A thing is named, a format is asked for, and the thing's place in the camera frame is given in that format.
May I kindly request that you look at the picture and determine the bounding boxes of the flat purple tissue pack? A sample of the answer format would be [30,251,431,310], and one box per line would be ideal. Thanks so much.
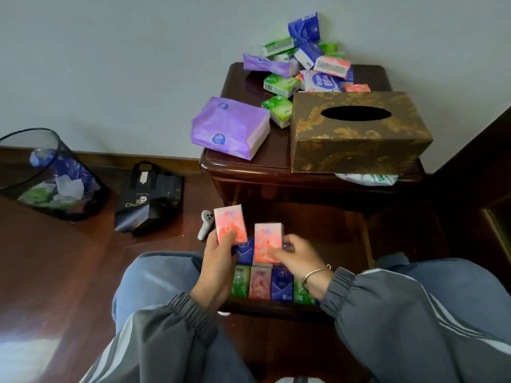
[242,53,301,78]

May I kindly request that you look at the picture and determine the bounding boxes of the black mesh wastebasket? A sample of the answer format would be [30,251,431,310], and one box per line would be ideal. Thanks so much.
[0,128,110,222]

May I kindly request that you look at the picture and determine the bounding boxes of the heap of crumpled plastic wrappers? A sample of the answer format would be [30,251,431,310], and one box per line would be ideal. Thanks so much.
[18,149,101,210]

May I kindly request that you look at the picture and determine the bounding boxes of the gold ornate tissue box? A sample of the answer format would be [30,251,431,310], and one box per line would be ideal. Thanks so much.
[290,91,434,174]

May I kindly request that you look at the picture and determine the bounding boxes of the small white handheld device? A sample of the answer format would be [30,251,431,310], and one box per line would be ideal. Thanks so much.
[197,210,215,241]

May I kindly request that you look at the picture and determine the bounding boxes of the person's right forearm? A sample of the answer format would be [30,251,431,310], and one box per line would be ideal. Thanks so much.
[320,267,511,383]

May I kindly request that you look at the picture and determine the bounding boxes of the dark wooden drawer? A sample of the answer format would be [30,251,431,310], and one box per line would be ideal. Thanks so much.
[219,200,375,324]

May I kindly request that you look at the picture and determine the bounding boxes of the dull pink tissue packet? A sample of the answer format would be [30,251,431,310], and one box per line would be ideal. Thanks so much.
[248,266,273,301]

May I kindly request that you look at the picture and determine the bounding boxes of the person's right leg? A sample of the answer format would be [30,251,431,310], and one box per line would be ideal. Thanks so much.
[374,252,511,339]

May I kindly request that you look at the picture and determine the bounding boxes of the person's left forearm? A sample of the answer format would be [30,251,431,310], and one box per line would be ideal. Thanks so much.
[79,292,219,383]

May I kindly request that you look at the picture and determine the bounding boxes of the person's right hand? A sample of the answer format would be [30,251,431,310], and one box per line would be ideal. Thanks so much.
[267,234,334,301]

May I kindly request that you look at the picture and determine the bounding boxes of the blue tissue packet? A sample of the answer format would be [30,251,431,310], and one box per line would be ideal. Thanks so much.
[271,267,295,303]
[233,238,255,266]

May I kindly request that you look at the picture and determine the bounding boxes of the person's leg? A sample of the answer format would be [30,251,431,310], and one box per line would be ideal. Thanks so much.
[112,251,256,383]
[374,252,511,339]

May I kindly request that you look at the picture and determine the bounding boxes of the silver bracelet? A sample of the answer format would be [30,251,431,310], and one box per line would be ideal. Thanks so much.
[301,265,332,292]

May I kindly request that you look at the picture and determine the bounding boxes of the dark wooden nightstand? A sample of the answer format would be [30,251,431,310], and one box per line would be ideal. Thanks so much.
[199,62,427,220]

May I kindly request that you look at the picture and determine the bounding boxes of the dark wooden furniture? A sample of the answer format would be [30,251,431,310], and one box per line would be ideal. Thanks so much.
[431,107,511,293]

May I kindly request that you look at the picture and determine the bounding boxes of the person's left leg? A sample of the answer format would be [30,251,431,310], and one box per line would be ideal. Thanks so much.
[112,251,256,383]

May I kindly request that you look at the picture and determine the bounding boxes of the pile of small colourful packets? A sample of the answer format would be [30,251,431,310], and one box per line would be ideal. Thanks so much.
[255,13,372,130]

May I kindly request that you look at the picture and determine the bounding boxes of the white blue-print tissue pack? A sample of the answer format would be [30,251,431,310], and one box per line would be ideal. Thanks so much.
[299,69,345,93]

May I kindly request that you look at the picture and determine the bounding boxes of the black paper bag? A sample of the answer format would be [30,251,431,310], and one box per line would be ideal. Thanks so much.
[114,161,184,237]

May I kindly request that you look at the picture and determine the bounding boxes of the large purple tissue pack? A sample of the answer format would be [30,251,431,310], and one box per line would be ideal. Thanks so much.
[190,96,271,161]

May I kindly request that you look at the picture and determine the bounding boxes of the white green plastic wrapper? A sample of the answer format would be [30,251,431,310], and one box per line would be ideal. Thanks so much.
[335,173,399,187]

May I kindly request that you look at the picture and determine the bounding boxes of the person's left hand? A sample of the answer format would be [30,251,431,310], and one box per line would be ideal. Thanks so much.
[189,229,240,312]

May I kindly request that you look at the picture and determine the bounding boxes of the green tissue packet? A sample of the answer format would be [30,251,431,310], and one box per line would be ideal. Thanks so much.
[293,275,319,306]
[231,265,252,299]

